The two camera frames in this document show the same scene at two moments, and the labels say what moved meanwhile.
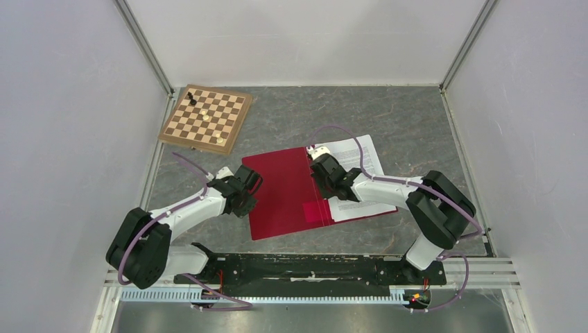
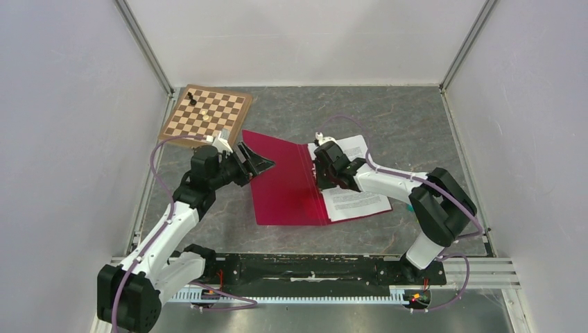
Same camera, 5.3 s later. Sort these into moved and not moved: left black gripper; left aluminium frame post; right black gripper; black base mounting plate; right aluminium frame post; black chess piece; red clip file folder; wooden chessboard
Moved: left black gripper; right black gripper; red clip file folder
Not moved: black chess piece; wooden chessboard; left aluminium frame post; right aluminium frame post; black base mounting plate
